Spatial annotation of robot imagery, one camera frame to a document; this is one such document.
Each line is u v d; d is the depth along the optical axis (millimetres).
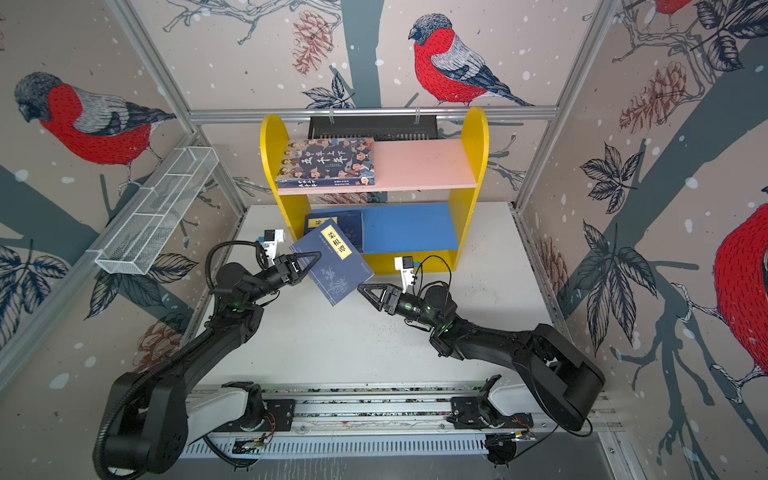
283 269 660
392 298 657
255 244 701
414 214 994
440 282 643
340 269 721
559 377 427
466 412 734
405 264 709
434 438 720
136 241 714
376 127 919
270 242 701
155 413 407
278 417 733
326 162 726
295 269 684
